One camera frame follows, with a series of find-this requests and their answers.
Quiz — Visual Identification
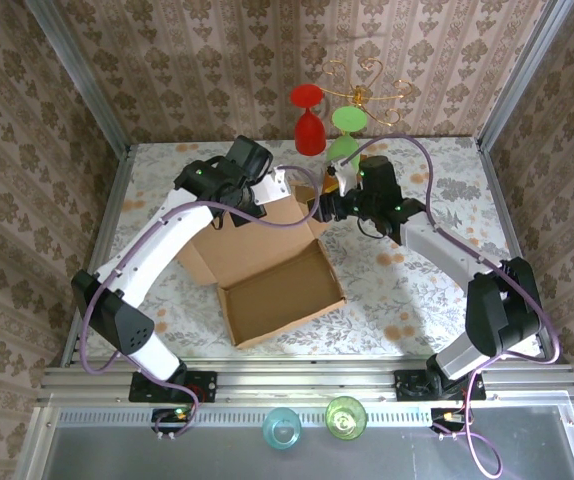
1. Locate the brown cardboard box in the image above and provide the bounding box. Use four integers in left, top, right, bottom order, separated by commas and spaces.
175, 182, 348, 350

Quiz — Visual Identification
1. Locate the red plastic goblet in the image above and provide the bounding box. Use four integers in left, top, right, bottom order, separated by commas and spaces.
289, 83, 327, 157

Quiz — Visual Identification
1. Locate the green plastic goblet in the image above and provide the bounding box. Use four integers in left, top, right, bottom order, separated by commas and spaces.
324, 105, 369, 166

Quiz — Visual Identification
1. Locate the floral patterned table cover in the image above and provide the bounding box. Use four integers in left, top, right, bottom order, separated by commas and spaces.
74, 139, 543, 359

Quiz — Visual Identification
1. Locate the green transparent cup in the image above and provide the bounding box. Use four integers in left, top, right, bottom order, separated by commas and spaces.
324, 396, 368, 442

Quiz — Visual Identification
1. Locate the blue transparent cup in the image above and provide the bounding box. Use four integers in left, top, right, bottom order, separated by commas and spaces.
261, 407, 303, 451

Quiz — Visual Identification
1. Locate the small black circuit board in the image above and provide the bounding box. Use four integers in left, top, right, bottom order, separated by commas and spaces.
151, 407, 193, 434
430, 407, 471, 434

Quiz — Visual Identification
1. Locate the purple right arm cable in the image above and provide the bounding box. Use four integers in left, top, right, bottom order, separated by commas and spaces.
346, 134, 562, 479

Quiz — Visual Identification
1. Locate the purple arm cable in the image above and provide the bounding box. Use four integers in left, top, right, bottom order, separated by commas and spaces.
80, 164, 324, 441
346, 134, 562, 479

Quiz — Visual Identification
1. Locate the aluminium side rail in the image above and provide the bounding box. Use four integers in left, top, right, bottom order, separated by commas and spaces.
474, 139, 568, 366
59, 144, 136, 371

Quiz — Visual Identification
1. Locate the gold wire glass rack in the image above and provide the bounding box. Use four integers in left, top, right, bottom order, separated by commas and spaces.
321, 58, 414, 126

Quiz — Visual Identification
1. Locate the aluminium frame post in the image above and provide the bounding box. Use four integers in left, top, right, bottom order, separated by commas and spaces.
29, 0, 133, 159
475, 0, 574, 152

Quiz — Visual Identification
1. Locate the aluminium mounting rail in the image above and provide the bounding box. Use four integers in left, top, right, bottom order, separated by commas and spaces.
36, 362, 574, 407

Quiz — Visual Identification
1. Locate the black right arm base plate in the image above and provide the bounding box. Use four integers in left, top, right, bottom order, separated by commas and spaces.
394, 369, 486, 403

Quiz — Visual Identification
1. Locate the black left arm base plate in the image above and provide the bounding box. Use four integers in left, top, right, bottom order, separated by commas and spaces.
129, 370, 218, 403

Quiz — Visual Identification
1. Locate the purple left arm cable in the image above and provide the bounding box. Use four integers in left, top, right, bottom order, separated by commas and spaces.
80, 164, 324, 441

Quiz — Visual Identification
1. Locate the slotted grey cable duct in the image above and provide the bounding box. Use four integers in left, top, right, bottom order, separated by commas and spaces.
59, 407, 436, 426

